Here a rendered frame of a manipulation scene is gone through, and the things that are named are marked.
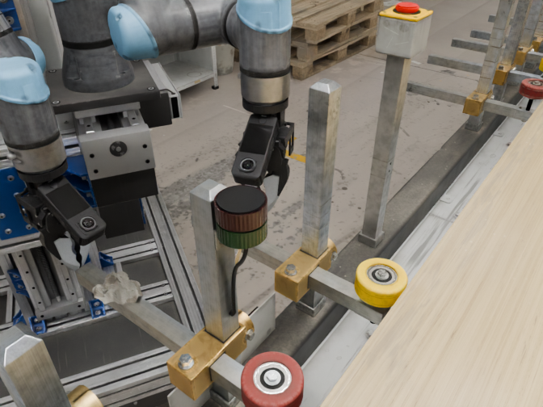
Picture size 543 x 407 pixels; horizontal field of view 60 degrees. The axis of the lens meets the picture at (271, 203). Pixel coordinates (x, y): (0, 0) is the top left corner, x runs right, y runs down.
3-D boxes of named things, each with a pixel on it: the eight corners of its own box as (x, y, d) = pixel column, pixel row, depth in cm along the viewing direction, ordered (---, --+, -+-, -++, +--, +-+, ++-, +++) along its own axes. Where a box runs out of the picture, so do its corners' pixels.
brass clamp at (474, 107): (460, 112, 152) (464, 97, 149) (473, 98, 161) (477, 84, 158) (479, 117, 149) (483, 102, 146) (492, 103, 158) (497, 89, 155)
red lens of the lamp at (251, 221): (204, 218, 54) (202, 202, 53) (238, 194, 58) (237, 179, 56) (244, 238, 51) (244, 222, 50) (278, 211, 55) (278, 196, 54)
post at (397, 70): (357, 241, 113) (383, 52, 87) (367, 230, 116) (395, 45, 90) (374, 248, 111) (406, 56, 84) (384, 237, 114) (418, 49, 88)
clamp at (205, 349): (170, 383, 69) (165, 361, 66) (231, 324, 77) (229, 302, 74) (197, 404, 66) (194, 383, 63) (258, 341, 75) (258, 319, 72)
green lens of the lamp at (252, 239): (205, 235, 55) (204, 220, 54) (239, 211, 59) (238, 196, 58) (245, 256, 52) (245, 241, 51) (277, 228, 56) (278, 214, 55)
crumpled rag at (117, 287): (83, 291, 78) (80, 280, 76) (117, 267, 82) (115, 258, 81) (118, 316, 73) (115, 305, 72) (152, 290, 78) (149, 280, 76)
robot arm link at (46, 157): (70, 135, 70) (18, 157, 65) (77, 161, 73) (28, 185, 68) (42, 121, 74) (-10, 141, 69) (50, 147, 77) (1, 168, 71)
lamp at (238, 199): (216, 328, 65) (203, 200, 53) (242, 304, 69) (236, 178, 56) (249, 350, 62) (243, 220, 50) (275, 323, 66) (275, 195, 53)
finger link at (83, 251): (78, 249, 88) (66, 208, 83) (98, 262, 85) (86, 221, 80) (63, 258, 86) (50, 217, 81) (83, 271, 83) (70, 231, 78)
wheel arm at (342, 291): (191, 230, 100) (189, 214, 97) (203, 222, 102) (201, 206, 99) (380, 330, 78) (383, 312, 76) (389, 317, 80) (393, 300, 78)
